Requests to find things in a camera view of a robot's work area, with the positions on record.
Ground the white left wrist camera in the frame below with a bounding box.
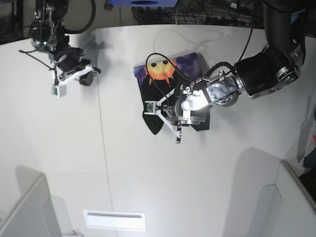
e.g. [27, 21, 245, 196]
[144, 101, 158, 115]

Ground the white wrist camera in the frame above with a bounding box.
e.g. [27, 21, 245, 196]
[50, 84, 67, 98]
[144, 101, 158, 115]

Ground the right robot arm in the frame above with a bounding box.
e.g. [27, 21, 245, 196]
[30, 0, 101, 87]

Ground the blue box at top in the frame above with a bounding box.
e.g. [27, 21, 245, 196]
[110, 0, 178, 7]

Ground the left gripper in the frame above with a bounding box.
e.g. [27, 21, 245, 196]
[158, 74, 241, 144]

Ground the black T-shirt with print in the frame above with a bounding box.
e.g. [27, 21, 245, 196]
[134, 52, 210, 135]

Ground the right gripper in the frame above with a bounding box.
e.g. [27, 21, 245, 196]
[53, 47, 95, 86]

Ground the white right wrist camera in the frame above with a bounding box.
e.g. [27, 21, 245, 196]
[50, 84, 67, 98]

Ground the grey cabinet lower left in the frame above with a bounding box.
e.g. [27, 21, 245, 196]
[0, 174, 63, 237]

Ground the black keyboard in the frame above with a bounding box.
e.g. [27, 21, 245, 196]
[299, 167, 316, 201]

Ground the black power strip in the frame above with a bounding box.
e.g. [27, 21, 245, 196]
[202, 16, 252, 27]

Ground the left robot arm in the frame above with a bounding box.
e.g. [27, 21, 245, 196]
[161, 0, 308, 143]

